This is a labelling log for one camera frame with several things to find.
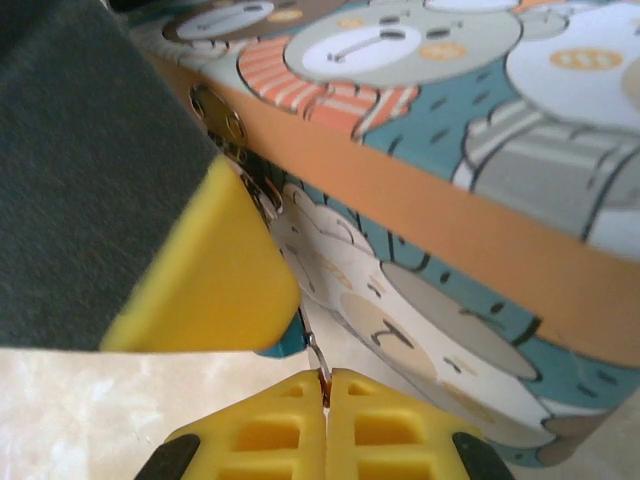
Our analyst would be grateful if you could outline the orange bear print tin box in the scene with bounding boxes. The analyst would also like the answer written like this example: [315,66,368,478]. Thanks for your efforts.
[124,0,640,480]

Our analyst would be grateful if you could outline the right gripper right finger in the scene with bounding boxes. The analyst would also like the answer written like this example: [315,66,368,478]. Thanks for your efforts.
[324,368,517,480]

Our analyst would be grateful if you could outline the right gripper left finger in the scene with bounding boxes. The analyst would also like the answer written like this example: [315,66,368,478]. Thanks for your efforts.
[132,370,329,480]

